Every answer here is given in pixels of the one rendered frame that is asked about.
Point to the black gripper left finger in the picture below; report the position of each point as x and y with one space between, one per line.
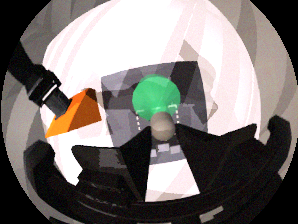
130 160

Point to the green glass bottle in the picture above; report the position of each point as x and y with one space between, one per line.
156 98

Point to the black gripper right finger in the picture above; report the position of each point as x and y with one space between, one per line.
206 153

